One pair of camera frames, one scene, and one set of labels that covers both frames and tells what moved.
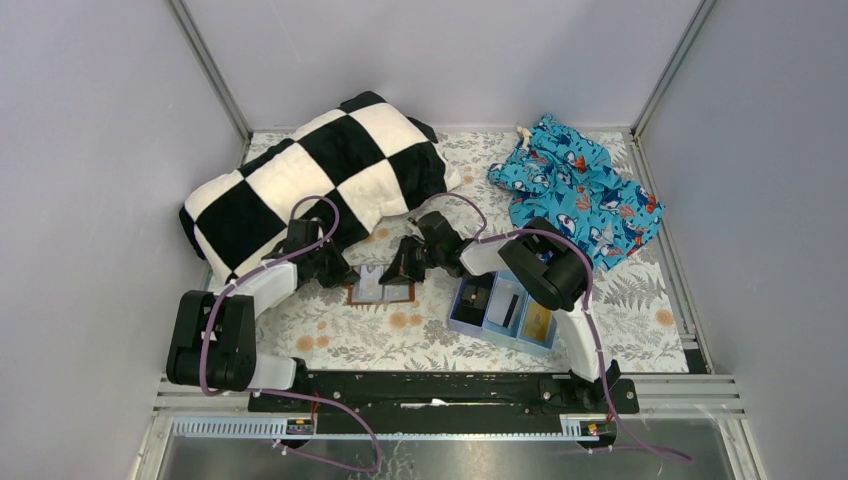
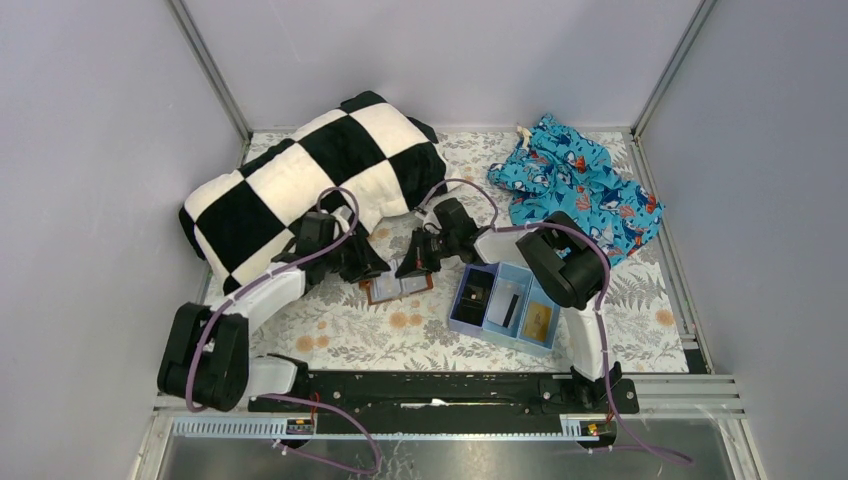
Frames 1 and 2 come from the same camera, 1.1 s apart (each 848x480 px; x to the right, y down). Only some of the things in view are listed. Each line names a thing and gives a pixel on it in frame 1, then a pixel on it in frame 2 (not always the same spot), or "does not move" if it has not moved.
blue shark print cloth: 570,182 does not move
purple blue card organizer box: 498,308 does not move
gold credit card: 537,323 does not move
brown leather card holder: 350,296 -> 387,287
